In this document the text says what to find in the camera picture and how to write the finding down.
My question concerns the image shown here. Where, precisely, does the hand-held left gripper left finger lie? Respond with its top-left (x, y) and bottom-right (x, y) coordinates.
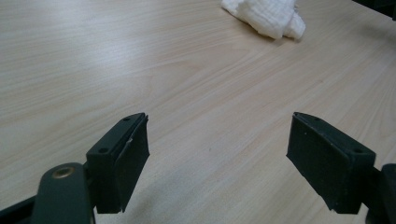
top-left (86, 112), bottom-right (150, 215)

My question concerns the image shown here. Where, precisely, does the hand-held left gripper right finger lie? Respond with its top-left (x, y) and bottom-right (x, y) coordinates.
top-left (286, 111), bottom-right (377, 215)

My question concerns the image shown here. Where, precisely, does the white cloth with pink print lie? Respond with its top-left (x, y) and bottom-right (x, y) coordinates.
top-left (220, 0), bottom-right (306, 41)

